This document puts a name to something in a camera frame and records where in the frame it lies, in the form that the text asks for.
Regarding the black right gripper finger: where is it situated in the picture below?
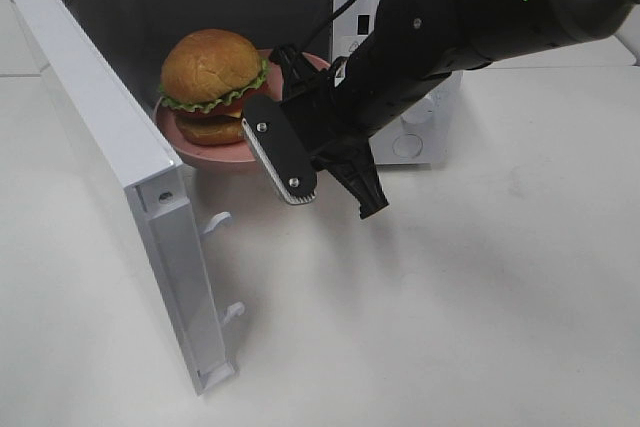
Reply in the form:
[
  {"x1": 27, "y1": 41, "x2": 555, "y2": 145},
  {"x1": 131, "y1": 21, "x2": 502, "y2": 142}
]
[
  {"x1": 314, "y1": 137, "x2": 389, "y2": 219},
  {"x1": 268, "y1": 44, "x2": 330, "y2": 102}
]

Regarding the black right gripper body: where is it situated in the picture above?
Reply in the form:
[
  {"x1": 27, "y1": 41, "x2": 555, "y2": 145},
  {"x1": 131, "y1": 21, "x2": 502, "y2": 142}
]
[{"x1": 282, "y1": 56, "x2": 380, "y2": 171}]

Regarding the round white door button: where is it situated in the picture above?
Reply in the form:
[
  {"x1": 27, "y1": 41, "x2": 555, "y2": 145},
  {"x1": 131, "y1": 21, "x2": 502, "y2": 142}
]
[{"x1": 392, "y1": 134, "x2": 423, "y2": 159}]

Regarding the white timer knob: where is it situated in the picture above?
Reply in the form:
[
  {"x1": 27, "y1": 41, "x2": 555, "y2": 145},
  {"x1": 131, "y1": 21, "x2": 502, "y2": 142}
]
[{"x1": 401, "y1": 95, "x2": 435, "y2": 126}]

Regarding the burger with lettuce and tomato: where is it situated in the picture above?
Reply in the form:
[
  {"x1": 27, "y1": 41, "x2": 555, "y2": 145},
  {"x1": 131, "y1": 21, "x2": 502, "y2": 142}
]
[{"x1": 160, "y1": 29, "x2": 269, "y2": 146}]

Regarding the pink round plate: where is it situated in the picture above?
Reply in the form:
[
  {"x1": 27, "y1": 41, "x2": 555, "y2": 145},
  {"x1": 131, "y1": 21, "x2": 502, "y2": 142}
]
[{"x1": 153, "y1": 53, "x2": 330, "y2": 172}]

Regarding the white microwave door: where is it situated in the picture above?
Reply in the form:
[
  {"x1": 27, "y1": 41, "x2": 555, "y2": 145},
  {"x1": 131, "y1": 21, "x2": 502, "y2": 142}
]
[{"x1": 10, "y1": 0, "x2": 244, "y2": 394}]

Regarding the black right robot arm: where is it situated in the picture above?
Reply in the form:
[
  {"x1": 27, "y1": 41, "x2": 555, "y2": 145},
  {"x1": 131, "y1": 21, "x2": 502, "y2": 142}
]
[{"x1": 259, "y1": 0, "x2": 639, "y2": 217}]

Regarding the white warning label sticker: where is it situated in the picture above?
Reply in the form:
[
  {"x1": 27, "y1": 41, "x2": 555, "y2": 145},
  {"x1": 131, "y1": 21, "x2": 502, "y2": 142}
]
[{"x1": 335, "y1": 35, "x2": 367, "y2": 57}]

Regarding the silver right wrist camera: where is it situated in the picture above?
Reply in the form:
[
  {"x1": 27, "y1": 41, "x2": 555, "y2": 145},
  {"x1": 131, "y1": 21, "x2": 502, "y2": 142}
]
[{"x1": 242, "y1": 94, "x2": 317, "y2": 206}]

